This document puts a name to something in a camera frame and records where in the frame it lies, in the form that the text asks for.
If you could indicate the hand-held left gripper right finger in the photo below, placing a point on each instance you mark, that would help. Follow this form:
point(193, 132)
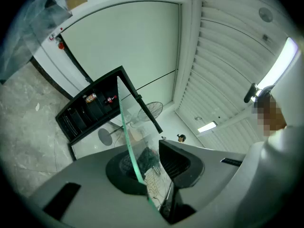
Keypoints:
point(213, 174)

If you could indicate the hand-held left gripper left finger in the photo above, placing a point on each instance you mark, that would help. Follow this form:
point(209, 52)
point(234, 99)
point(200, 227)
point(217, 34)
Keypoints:
point(95, 193)

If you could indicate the clear glass pane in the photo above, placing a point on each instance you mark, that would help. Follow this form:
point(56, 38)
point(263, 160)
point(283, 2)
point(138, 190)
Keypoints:
point(137, 168)

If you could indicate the ceiling light panel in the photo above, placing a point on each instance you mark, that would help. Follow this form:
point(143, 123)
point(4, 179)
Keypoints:
point(207, 126)
point(278, 63)

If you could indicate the black standing fan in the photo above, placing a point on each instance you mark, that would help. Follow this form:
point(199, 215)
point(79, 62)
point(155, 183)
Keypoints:
point(105, 136)

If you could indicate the person's white printed shirt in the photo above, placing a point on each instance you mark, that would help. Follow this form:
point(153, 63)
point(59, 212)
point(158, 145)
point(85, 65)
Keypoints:
point(280, 163)

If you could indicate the person's head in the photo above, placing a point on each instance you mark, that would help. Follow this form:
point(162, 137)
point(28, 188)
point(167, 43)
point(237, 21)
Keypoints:
point(268, 117)

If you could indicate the red-capped cola bottle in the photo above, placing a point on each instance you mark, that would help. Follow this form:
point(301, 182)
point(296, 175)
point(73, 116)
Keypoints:
point(110, 100)

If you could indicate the drink can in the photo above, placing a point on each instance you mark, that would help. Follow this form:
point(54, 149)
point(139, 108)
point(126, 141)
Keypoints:
point(91, 98)

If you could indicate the red fire alarm bell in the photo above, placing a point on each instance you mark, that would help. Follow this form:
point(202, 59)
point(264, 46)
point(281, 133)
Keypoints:
point(61, 45)

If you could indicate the round ceiling fixture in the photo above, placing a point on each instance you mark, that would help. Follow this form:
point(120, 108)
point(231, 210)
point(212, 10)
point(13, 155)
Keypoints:
point(265, 14)

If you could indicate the clear plastic sheet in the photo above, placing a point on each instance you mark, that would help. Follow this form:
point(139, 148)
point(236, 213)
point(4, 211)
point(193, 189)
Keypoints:
point(28, 32)

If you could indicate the black head-mounted camera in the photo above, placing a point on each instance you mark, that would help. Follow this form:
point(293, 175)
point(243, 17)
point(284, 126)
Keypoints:
point(250, 92)

